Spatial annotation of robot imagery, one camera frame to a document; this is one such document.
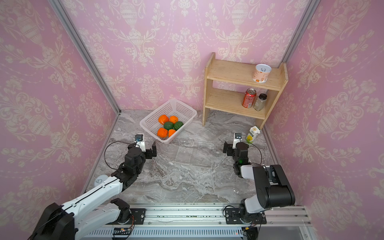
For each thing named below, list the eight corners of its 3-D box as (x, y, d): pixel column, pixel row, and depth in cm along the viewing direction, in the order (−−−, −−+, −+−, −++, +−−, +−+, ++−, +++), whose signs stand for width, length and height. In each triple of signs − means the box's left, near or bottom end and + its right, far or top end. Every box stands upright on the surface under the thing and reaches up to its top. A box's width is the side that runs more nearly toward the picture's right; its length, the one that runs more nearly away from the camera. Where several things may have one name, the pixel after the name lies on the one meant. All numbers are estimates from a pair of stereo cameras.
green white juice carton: (249, 145, 103) (256, 133, 92) (244, 140, 105) (250, 128, 94) (253, 142, 104) (260, 130, 93) (248, 138, 107) (255, 125, 96)
